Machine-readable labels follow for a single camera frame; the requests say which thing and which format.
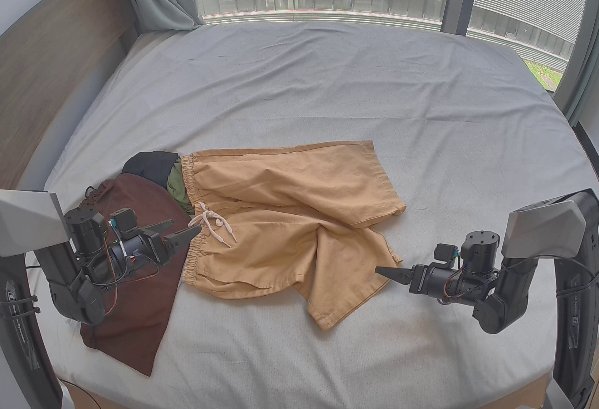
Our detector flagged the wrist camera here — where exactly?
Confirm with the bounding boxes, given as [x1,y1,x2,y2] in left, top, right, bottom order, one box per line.
[433,242,457,265]
[109,208,139,237]

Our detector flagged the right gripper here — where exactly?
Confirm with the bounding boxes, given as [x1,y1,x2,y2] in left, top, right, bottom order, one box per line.
[375,263,452,300]

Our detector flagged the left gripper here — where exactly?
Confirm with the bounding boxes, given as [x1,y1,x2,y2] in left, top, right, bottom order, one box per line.
[119,218,203,270]

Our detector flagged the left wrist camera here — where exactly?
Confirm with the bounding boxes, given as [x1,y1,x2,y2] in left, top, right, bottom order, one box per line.
[109,208,139,237]

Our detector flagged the black garment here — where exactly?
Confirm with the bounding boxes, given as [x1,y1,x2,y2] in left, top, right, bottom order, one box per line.
[123,151,181,190]

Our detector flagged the green garment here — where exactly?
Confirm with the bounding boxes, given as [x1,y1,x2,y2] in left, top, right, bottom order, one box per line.
[166,161,195,216]

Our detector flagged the brown garment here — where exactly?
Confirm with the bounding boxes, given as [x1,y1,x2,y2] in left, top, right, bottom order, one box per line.
[80,176,197,377]

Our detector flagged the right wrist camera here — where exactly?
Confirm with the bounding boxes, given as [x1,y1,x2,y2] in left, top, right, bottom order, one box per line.
[433,242,457,265]

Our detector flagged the tan shorts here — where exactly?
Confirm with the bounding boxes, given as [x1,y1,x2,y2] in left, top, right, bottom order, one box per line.
[180,140,407,332]

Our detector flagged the black cable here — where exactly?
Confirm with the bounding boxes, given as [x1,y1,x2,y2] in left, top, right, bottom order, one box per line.
[61,380,101,404]

